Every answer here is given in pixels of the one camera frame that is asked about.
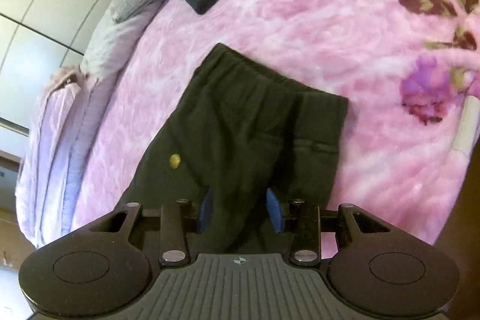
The lilac striped pillow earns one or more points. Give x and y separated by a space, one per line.
75 117

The white quilted mattress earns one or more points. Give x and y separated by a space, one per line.
467 125

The white wardrobe doors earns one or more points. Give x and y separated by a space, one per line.
37 24

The black pants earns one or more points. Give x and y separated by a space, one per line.
232 125

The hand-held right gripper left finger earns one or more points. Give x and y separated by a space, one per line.
206 211

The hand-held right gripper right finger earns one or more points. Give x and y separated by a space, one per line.
275 211

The pink floral blanket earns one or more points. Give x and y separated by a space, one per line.
337 42

